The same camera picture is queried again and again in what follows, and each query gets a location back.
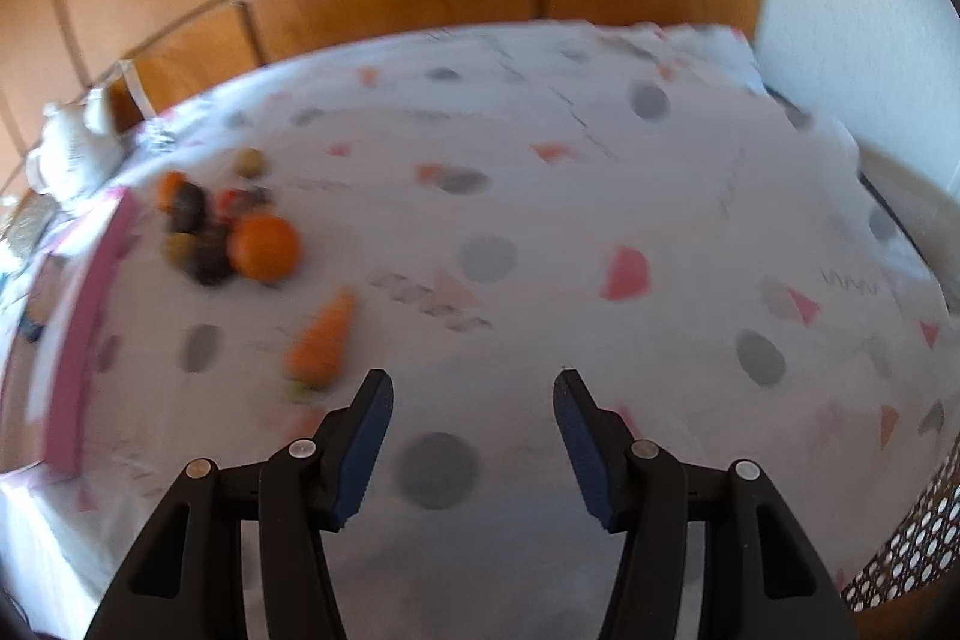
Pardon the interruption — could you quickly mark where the orange carrot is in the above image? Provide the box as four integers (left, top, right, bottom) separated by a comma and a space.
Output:
285, 286, 356, 388

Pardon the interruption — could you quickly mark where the dark purple cylinder piece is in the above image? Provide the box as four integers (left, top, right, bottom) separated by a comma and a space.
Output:
169, 182, 206, 234

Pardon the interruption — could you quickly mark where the large orange fruit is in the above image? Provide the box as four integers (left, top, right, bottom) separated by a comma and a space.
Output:
228, 213, 301, 284

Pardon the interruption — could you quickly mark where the dark brown cut block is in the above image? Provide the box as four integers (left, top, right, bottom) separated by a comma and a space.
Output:
235, 185, 274, 214

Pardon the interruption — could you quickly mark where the yellow-green round fruit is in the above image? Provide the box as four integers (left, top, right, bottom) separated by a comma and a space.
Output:
231, 148, 268, 181
161, 232, 197, 271

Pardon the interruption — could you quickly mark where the white ceramic electric kettle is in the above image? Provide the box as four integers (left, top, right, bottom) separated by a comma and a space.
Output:
25, 86, 125, 205

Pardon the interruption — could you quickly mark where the small orange fruit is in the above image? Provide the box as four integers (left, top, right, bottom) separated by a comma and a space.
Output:
156, 170, 187, 213

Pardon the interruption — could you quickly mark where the patterned white tablecloth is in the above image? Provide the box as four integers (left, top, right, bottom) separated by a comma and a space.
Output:
2, 25, 958, 638

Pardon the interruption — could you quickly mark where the red tomato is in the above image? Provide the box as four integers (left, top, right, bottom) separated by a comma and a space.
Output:
213, 188, 244, 223

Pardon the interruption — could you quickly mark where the pink-rimmed cardboard tray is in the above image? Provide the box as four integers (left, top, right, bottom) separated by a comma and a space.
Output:
2, 187, 140, 482

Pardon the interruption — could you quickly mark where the dark brown lumpy fruit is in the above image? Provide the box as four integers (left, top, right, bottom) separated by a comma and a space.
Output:
189, 226, 236, 286

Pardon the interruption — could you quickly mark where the perforated black white basket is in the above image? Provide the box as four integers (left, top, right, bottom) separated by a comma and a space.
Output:
841, 450, 960, 614

